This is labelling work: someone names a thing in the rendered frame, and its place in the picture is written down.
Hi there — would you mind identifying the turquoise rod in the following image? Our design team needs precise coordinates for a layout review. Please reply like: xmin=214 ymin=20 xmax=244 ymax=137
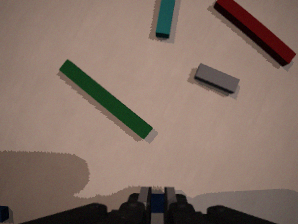
xmin=156 ymin=0 xmax=175 ymax=39

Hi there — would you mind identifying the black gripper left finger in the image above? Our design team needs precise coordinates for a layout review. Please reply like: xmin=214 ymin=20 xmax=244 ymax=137
xmin=20 ymin=187 xmax=152 ymax=224

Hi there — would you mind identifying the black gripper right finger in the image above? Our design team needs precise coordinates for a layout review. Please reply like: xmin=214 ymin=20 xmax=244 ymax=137
xmin=164 ymin=187 xmax=277 ymax=224

